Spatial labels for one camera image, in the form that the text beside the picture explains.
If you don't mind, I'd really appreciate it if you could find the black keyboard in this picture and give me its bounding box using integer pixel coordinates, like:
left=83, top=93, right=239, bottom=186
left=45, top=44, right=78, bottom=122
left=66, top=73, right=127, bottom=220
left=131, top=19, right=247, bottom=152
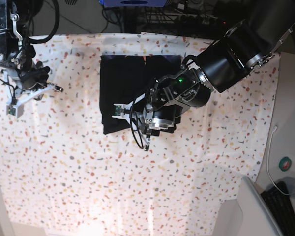
left=261, top=187, right=295, bottom=236

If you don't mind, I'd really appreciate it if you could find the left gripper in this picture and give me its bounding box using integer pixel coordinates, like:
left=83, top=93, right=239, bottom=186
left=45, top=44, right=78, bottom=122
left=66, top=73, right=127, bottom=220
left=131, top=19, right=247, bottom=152
left=112, top=98, right=177, bottom=151

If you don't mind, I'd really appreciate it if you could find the terrazzo pattern tablecloth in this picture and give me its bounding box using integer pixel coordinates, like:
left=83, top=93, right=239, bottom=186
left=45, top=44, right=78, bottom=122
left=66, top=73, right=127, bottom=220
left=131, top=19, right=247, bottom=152
left=0, top=33, right=280, bottom=236

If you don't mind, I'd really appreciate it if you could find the white cable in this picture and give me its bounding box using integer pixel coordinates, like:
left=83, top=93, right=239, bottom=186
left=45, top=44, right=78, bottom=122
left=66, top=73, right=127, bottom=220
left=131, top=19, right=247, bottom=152
left=266, top=125, right=295, bottom=196

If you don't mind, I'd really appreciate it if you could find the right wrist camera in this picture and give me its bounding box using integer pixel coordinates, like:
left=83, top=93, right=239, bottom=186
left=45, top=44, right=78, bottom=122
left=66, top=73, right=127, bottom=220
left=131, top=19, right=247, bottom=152
left=6, top=104, right=24, bottom=118

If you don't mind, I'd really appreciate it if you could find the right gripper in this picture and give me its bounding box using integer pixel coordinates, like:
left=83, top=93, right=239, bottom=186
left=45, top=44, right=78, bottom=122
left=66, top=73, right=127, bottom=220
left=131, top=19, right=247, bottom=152
left=1, top=61, right=63, bottom=108

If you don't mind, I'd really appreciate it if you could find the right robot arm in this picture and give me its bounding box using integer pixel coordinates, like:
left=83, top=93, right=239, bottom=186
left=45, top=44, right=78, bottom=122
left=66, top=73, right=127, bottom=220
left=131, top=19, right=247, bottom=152
left=0, top=0, right=63, bottom=110

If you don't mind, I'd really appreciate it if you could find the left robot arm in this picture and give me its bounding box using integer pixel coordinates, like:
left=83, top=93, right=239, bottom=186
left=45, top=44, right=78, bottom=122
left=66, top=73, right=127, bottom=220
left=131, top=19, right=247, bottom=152
left=113, top=0, right=295, bottom=150

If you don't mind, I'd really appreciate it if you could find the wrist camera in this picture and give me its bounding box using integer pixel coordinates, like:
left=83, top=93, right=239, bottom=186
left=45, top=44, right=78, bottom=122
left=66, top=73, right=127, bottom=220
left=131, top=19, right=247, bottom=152
left=114, top=104, right=124, bottom=116
left=6, top=104, right=24, bottom=118

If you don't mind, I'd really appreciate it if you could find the black t-shirt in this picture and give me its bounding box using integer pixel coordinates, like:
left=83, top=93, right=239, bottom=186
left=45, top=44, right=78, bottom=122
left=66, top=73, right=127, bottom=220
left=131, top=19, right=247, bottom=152
left=99, top=55, right=181, bottom=135

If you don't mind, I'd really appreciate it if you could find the green tape roll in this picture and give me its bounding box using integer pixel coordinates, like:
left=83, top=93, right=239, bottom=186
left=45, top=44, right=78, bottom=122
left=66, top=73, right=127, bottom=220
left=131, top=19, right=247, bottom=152
left=278, top=157, right=292, bottom=172

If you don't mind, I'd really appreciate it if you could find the grey laptop lid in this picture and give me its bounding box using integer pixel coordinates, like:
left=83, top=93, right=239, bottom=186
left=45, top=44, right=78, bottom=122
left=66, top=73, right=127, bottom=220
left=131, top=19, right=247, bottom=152
left=237, top=177, right=283, bottom=236

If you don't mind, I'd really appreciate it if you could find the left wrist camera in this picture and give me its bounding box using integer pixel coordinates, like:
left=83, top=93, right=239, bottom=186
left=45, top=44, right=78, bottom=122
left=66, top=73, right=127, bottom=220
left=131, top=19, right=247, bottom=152
left=114, top=104, right=124, bottom=116

